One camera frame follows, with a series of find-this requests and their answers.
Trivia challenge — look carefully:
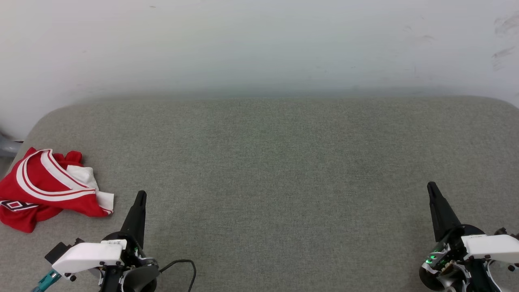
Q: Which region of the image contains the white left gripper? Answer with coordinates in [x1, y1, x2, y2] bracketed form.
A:
[52, 191, 159, 281]

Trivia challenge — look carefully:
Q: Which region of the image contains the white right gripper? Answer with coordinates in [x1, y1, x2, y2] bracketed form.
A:
[427, 181, 519, 264]

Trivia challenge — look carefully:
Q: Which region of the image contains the red and white shirt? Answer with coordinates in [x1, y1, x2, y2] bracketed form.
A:
[0, 147, 115, 234]

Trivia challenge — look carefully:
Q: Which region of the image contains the grey fabric sofa seat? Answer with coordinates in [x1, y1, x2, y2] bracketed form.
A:
[0, 95, 519, 292]

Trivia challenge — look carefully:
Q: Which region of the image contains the grey rounded metal part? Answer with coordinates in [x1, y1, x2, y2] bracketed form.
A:
[0, 131, 23, 159]

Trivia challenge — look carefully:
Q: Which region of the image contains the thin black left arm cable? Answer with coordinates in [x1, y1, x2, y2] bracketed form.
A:
[159, 259, 197, 292]

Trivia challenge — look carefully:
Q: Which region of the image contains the teal cable connector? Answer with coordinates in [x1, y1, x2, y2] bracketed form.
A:
[32, 270, 62, 292]

